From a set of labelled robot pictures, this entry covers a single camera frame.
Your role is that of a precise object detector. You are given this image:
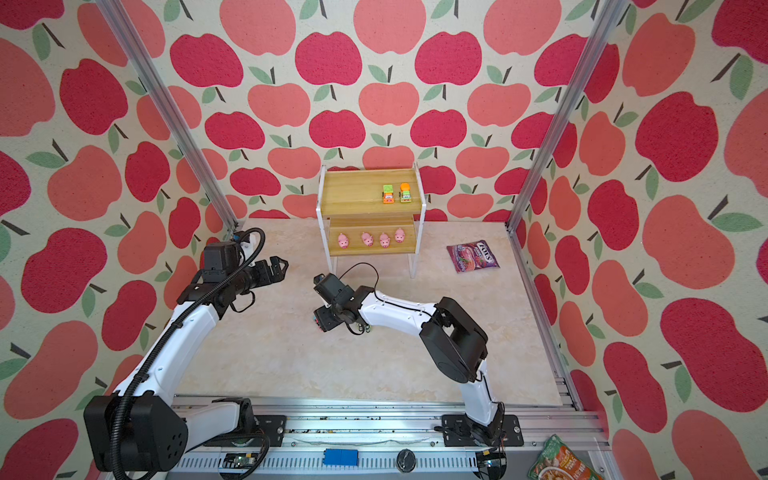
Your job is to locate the pink square toy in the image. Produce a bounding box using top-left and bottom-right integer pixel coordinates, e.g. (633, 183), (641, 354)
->
(361, 232), (374, 247)

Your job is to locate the wooden two-tier shelf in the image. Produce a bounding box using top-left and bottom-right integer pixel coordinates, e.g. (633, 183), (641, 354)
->
(315, 164), (427, 277)

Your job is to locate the green toy car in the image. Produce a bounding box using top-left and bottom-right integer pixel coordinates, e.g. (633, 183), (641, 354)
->
(382, 184), (395, 204)

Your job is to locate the orange green toy truck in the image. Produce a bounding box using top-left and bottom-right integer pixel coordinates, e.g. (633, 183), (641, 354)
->
(399, 183), (412, 203)

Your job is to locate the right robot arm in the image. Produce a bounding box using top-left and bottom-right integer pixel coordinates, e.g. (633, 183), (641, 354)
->
(313, 274), (505, 447)

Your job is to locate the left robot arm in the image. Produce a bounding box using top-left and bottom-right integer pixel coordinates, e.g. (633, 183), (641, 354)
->
(84, 256), (289, 479)

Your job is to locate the purple candy bag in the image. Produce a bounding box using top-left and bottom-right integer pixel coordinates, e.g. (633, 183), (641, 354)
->
(446, 240), (500, 273)

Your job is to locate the blue tape block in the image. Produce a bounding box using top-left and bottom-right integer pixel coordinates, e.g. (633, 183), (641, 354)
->
(323, 448), (359, 467)

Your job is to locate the round black knob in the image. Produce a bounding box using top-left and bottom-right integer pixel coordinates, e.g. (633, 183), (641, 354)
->
(396, 449), (417, 474)

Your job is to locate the green snack packet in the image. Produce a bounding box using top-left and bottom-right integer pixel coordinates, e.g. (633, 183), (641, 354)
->
(527, 435), (603, 480)

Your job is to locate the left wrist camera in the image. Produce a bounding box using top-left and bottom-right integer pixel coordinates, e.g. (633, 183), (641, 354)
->
(201, 237), (253, 283)

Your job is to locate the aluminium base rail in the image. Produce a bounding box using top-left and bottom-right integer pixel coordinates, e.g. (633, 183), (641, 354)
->
(150, 396), (620, 479)

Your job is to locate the left aluminium frame post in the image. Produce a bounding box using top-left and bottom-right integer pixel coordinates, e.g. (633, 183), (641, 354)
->
(96, 0), (239, 234)

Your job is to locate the aluminium frame post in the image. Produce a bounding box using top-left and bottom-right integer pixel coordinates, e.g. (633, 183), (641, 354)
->
(96, 0), (239, 234)
(506, 0), (630, 238)

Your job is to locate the right aluminium frame post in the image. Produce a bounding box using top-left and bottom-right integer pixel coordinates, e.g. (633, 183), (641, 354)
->
(506, 0), (630, 238)

